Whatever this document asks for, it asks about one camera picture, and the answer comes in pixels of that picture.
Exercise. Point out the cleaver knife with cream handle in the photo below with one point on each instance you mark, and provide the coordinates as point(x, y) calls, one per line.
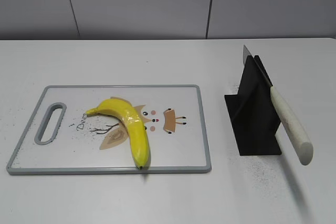
point(295, 131)

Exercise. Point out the grey rimmed white cutting board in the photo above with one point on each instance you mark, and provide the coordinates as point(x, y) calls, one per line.
point(60, 139)

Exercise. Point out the yellow plastic banana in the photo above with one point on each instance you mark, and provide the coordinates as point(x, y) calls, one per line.
point(127, 114)

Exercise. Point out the black knife stand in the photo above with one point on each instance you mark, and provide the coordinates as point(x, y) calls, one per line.
point(252, 114)

